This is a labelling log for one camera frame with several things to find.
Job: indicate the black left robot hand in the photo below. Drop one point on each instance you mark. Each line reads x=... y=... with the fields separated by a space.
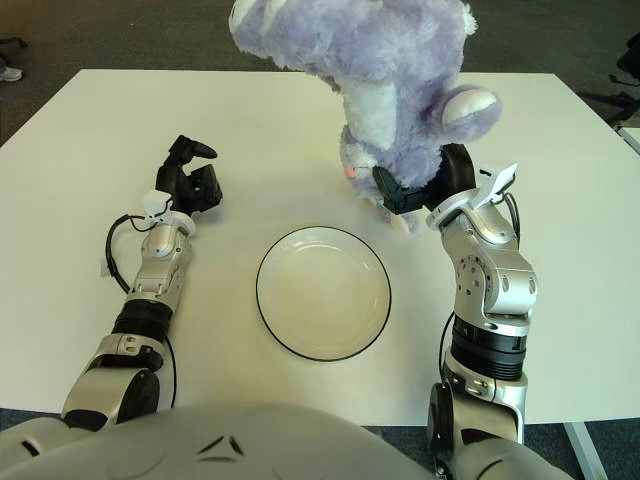
x=200 y=190

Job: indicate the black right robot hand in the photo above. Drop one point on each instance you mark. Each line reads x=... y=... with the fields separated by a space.
x=457 y=175

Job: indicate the purple plush bear doll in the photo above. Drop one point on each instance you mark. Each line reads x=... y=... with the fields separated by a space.
x=380 y=60

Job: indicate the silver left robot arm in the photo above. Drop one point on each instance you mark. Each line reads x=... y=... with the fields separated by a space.
x=155 y=280

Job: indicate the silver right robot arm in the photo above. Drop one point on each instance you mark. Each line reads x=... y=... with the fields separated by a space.
x=480 y=280

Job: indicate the white plate black rim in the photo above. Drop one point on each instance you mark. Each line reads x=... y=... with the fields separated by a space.
x=325 y=295

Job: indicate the white neighbouring desk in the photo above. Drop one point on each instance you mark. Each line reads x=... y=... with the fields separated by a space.
x=634 y=137

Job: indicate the black office chair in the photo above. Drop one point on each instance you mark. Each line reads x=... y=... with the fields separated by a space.
x=631 y=60

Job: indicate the white sneaker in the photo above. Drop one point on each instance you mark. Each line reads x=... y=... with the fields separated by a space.
x=10 y=75

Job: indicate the black office chair base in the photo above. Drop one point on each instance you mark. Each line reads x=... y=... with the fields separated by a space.
x=12 y=43

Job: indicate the grey robot torso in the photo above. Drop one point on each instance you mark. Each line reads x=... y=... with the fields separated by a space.
x=250 y=445

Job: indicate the white table leg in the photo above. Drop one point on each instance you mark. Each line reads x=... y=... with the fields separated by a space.
x=582 y=450

